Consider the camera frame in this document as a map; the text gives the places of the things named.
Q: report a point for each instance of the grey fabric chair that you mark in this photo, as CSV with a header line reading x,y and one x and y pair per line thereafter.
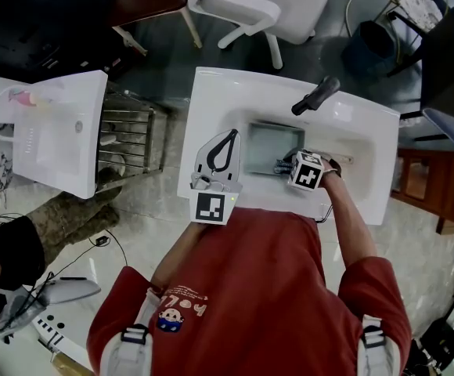
x,y
446,69

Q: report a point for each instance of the white sink basin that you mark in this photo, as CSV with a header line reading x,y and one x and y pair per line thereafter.
x,y
219,92

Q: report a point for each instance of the person's left forearm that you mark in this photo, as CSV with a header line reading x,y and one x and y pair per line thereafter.
x,y
180,253

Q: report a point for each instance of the black faucet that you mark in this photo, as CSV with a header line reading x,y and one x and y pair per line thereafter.
x,y
317,96

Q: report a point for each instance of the pink spray bottle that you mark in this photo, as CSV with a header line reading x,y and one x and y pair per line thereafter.
x,y
21,97

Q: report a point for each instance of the large black machine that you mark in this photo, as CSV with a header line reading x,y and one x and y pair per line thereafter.
x,y
35,22

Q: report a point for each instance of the person's right forearm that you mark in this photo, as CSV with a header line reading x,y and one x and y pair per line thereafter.
x,y
348,221

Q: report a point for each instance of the white panel with black slits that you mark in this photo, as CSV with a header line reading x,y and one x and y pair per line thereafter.
x,y
66,339

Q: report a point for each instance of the red-brown wooden cabinet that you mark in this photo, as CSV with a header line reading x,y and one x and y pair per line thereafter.
x,y
419,178

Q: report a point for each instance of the white rounded appliance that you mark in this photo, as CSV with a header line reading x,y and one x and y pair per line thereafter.
x,y
74,291

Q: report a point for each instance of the white cup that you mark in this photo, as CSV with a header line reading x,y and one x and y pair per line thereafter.
x,y
43,100

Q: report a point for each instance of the white office chair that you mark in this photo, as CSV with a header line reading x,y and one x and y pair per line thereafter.
x,y
282,2

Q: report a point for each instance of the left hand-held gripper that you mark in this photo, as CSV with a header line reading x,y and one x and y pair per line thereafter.
x,y
210,208

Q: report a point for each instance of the person in red sleeve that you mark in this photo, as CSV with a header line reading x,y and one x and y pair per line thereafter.
x,y
250,288

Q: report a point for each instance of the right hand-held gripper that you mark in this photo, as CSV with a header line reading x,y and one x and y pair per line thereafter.
x,y
307,176

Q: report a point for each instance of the dark teal waste bin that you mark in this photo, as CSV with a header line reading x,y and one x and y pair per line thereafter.
x,y
368,49

